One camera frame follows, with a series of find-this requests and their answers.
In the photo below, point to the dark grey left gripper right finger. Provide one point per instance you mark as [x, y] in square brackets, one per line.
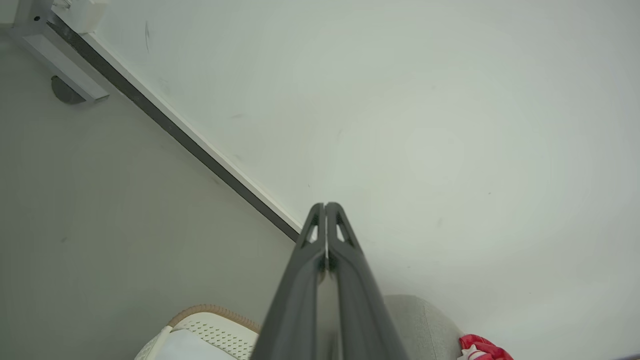
[362, 305]

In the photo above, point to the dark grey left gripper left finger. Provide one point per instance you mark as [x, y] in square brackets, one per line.
[292, 300]

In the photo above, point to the red jersey with white stripes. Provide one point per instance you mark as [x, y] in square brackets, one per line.
[485, 348]

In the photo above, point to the white perforated laundry basket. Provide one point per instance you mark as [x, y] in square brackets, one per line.
[215, 330]

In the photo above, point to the grey fabric sofa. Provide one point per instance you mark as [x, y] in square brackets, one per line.
[425, 325]

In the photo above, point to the white and black baseboard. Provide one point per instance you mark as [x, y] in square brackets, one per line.
[175, 127]

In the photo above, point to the dark round floor foot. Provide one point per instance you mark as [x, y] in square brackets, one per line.
[65, 92]

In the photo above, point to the aluminium table leg frame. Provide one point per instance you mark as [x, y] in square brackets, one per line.
[70, 67]

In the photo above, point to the grey metal post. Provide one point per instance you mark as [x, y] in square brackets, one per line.
[31, 17]

